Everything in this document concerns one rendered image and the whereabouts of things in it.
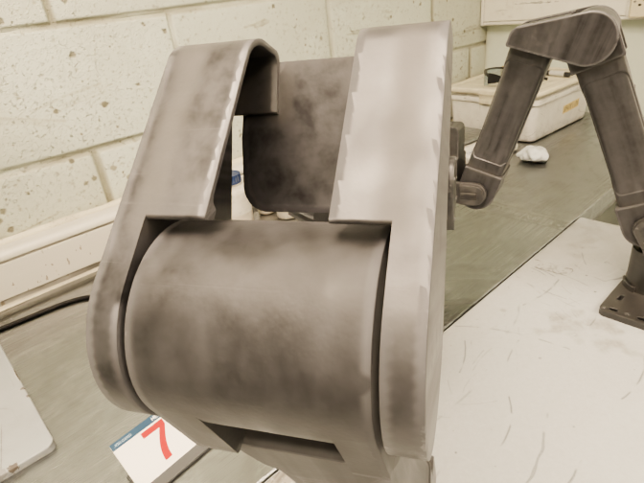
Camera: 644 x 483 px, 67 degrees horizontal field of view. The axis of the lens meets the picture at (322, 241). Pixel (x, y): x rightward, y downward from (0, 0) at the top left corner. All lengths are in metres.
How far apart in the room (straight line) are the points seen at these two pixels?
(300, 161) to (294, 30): 1.14
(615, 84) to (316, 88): 0.59
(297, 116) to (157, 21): 0.95
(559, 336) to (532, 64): 0.37
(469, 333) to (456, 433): 0.18
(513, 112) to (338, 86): 0.60
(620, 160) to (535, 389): 0.33
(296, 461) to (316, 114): 0.12
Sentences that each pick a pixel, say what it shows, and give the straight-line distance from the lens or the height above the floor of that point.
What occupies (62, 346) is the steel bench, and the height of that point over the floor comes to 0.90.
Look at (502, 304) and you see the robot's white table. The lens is 0.79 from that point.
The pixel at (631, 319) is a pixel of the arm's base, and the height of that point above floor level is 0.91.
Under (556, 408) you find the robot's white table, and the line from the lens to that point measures 0.64.
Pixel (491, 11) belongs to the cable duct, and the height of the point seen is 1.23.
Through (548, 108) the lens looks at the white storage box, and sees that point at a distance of 1.58.
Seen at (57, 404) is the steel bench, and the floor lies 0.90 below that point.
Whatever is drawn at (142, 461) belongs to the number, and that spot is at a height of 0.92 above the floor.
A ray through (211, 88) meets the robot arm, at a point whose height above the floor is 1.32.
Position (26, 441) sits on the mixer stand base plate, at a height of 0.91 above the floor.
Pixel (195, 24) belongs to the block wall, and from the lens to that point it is 1.16.
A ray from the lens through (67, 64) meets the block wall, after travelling 1.05.
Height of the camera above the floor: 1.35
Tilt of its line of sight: 27 degrees down
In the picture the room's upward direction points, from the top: 7 degrees counter-clockwise
